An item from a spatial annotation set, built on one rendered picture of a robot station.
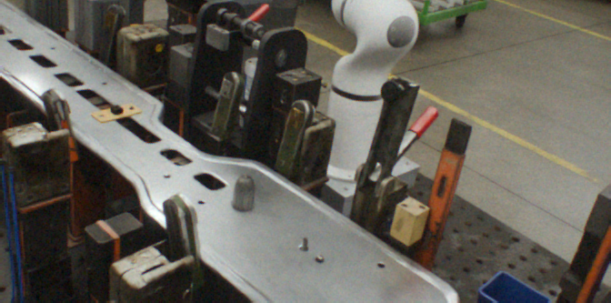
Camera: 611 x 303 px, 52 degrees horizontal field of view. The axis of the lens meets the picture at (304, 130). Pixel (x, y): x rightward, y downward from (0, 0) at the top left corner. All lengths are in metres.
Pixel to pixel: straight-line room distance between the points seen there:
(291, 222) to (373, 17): 0.50
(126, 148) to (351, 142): 0.55
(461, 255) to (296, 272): 0.69
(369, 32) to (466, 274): 0.55
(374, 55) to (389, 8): 0.10
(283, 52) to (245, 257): 0.40
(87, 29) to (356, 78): 0.59
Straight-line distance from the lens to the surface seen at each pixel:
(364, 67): 1.32
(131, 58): 1.32
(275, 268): 0.83
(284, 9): 3.99
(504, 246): 1.56
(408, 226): 0.89
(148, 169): 1.01
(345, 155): 1.42
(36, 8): 1.68
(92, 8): 1.43
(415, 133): 0.97
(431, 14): 4.90
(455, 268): 1.42
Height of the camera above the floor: 1.53
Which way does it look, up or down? 27 degrees down
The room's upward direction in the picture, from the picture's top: 9 degrees clockwise
